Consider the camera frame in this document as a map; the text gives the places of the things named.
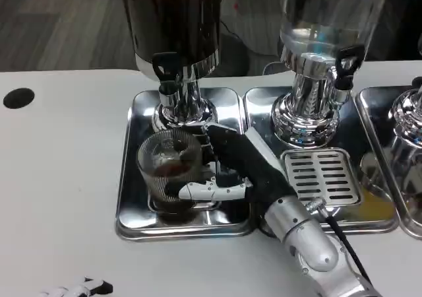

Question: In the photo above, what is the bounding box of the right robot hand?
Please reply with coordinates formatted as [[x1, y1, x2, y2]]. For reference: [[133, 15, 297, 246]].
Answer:
[[164, 121, 299, 213]]

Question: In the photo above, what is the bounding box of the black round counter hole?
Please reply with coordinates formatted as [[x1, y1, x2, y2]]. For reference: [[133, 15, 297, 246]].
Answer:
[[3, 88, 36, 110]]

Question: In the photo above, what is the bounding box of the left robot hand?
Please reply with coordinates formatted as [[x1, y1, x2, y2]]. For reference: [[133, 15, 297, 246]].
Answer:
[[39, 275, 113, 297]]

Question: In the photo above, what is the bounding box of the clear ribbed glass cup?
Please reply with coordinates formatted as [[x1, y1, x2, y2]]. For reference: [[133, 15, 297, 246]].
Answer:
[[136, 129, 204, 212]]

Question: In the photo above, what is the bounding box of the dark drink dispenser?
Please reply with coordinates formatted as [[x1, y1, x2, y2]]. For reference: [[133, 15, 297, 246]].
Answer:
[[119, 0, 227, 133]]

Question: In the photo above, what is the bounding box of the clear drink dispenser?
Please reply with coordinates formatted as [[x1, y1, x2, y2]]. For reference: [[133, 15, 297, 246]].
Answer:
[[270, 0, 396, 149]]

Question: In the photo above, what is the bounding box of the black tap handle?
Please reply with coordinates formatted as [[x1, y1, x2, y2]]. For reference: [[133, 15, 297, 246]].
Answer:
[[151, 52, 181, 93], [334, 45, 365, 92]]

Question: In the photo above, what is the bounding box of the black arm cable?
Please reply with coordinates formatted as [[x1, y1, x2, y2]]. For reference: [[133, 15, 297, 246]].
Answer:
[[306, 199, 375, 290]]

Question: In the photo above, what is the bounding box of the steel drip tray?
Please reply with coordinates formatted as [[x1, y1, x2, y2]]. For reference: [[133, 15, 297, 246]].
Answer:
[[243, 86, 402, 236], [357, 85, 422, 238], [115, 88, 255, 242]]

